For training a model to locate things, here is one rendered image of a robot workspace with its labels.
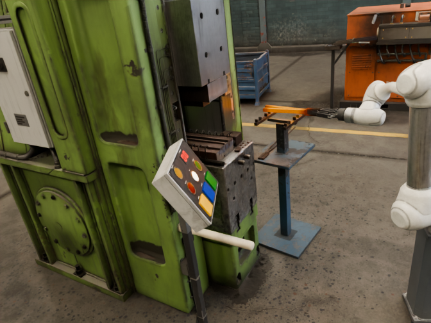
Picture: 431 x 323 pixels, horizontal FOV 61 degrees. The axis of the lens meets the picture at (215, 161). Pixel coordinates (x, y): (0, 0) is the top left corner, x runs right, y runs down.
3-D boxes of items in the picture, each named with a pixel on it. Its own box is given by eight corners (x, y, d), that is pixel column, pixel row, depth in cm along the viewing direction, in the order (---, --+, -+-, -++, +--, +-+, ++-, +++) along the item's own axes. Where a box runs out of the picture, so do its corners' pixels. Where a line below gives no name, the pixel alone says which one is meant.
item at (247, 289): (288, 258, 259) (288, 257, 259) (254, 320, 216) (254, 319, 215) (238, 245, 279) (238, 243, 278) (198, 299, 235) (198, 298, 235)
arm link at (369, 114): (354, 128, 212) (361, 110, 216) (383, 131, 202) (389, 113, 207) (351, 117, 204) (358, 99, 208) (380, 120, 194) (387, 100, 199)
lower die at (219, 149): (233, 149, 217) (232, 136, 214) (217, 163, 202) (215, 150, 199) (177, 141, 238) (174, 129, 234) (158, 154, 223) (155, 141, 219)
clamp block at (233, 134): (242, 141, 227) (242, 131, 224) (236, 147, 220) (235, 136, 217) (226, 139, 232) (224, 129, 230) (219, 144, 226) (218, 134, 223)
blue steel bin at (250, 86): (271, 91, 642) (269, 49, 611) (259, 105, 578) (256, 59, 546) (209, 91, 689) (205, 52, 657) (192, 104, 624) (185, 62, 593)
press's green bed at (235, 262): (261, 256, 265) (257, 202, 245) (238, 291, 237) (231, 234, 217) (197, 238, 293) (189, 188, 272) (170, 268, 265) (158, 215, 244)
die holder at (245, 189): (258, 201, 245) (253, 140, 225) (231, 234, 216) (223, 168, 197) (189, 188, 273) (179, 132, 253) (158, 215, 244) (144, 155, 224)
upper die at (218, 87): (228, 91, 202) (226, 74, 198) (209, 102, 187) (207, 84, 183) (167, 88, 223) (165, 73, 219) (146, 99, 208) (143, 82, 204)
